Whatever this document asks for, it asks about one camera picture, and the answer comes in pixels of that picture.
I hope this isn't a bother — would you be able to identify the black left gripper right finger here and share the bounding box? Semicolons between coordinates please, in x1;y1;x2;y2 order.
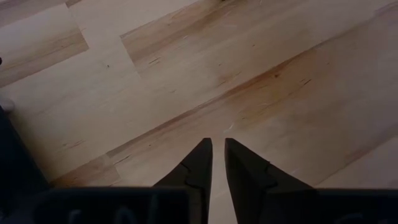
224;138;318;224

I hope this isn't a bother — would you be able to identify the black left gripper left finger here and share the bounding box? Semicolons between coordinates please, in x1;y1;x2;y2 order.
153;138;214;224

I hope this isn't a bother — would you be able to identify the black table frame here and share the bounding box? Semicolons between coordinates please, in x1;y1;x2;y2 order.
0;105;50;206

